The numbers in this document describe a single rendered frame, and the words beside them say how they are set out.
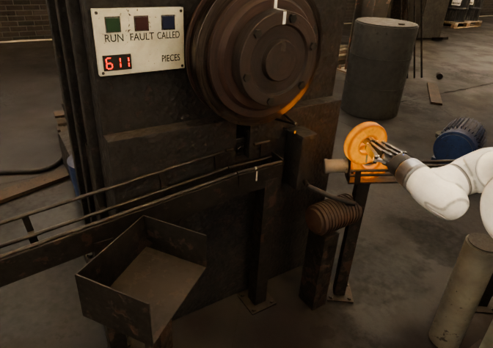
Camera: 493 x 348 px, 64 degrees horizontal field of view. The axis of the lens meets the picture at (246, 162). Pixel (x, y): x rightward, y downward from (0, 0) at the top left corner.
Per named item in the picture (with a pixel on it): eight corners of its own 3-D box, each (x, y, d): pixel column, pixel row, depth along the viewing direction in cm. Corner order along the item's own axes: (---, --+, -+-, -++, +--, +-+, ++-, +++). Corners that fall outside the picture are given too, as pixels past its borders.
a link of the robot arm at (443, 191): (403, 200, 119) (440, 183, 121) (441, 233, 106) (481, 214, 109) (403, 172, 112) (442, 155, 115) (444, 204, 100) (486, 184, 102)
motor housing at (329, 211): (290, 296, 184) (304, 199, 158) (326, 279, 194) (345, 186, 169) (309, 316, 174) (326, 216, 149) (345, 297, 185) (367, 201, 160)
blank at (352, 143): (345, 125, 133) (350, 130, 131) (384, 117, 137) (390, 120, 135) (341, 164, 142) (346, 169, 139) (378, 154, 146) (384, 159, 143)
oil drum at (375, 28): (328, 105, 422) (341, 16, 381) (367, 98, 451) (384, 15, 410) (370, 124, 379) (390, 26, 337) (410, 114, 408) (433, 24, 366)
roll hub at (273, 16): (229, 107, 120) (232, 9, 107) (301, 95, 134) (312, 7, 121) (239, 114, 116) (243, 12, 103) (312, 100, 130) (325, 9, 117)
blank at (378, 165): (358, 181, 161) (360, 186, 158) (342, 152, 155) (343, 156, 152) (395, 164, 157) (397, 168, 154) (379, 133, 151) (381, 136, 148)
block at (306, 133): (279, 179, 166) (285, 126, 155) (295, 175, 170) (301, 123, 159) (296, 191, 158) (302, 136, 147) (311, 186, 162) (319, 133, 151)
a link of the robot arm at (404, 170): (425, 189, 120) (412, 179, 125) (435, 164, 116) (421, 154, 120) (401, 194, 117) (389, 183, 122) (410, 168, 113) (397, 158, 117)
